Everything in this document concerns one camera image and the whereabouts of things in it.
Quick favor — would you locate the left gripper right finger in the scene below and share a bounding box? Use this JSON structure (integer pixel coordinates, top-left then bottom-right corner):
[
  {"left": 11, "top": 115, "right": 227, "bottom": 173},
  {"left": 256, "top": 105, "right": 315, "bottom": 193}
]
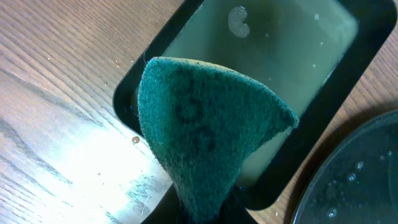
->
[{"left": 219, "top": 187, "right": 257, "bottom": 224}]

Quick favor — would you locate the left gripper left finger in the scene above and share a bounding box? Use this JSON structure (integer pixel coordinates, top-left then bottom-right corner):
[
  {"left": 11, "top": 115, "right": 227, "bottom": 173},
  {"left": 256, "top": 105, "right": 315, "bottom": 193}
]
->
[{"left": 141, "top": 184, "right": 186, "bottom": 224}]

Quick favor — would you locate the green yellow sponge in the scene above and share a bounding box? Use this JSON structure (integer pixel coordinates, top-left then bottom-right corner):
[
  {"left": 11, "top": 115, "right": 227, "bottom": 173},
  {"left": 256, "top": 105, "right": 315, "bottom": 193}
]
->
[{"left": 137, "top": 57, "right": 299, "bottom": 223}]

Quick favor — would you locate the black round tray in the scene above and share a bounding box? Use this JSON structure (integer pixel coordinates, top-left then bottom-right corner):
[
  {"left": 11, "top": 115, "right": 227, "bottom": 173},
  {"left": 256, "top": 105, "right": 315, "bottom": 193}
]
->
[{"left": 292, "top": 111, "right": 397, "bottom": 224}]

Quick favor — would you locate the black rectangular water tray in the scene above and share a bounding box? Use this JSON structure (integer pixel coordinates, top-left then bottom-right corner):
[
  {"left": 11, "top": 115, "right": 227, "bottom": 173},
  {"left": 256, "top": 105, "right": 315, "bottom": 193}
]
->
[{"left": 113, "top": 0, "right": 397, "bottom": 210}]

